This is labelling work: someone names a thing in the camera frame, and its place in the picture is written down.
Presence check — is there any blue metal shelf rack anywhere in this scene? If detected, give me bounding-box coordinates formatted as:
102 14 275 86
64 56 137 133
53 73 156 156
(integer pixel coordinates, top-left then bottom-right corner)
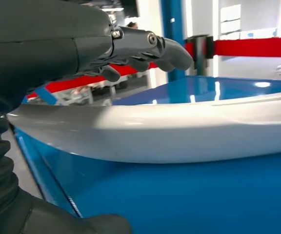
15 0 281 234

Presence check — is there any red barrier belt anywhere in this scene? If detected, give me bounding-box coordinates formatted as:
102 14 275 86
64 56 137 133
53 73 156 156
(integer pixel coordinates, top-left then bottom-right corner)
213 36 281 58
26 42 196 101

